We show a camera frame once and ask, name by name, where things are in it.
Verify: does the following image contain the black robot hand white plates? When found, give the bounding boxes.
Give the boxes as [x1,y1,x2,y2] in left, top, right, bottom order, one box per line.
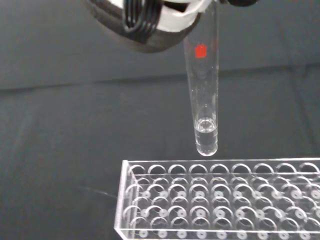
[83,0,251,55]

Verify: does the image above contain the clear plastic test tube rack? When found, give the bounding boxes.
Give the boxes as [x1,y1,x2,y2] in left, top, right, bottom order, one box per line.
[114,157,320,240]

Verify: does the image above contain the black bench cloth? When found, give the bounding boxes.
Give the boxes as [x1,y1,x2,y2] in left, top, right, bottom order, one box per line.
[0,0,320,240]

